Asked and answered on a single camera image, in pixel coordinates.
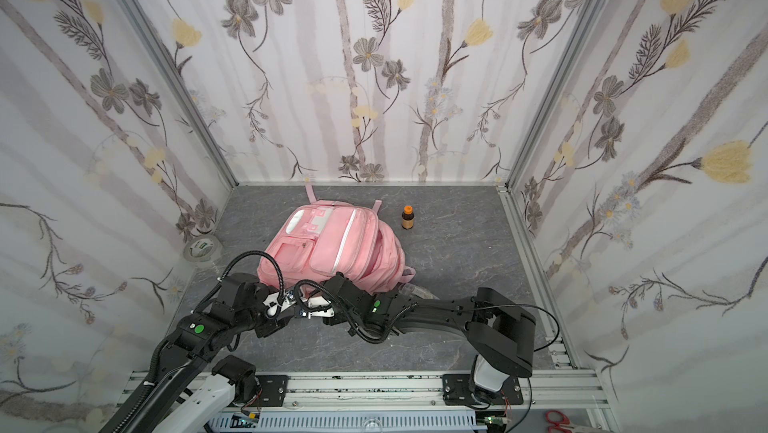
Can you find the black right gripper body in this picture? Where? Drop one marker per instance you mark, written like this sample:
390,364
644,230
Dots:
339,292

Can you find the clear plastic pencil case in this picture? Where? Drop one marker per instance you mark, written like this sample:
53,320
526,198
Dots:
416,291

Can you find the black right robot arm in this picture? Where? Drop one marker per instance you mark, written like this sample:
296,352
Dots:
501,331

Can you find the clear tape roll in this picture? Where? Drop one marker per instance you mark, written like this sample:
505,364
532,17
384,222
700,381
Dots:
202,249

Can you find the aluminium mounting rail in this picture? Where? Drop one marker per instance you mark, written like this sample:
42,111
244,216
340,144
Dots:
406,401

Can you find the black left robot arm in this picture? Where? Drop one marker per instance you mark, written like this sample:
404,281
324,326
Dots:
238,303

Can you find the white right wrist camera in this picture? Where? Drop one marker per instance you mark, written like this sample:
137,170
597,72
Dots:
316,306

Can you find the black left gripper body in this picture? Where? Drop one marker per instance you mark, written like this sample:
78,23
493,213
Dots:
264,305

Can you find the small brown orange-capped bottle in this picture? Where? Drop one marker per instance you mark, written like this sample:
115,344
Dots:
407,217

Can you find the pink student backpack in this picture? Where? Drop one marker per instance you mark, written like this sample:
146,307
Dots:
323,238

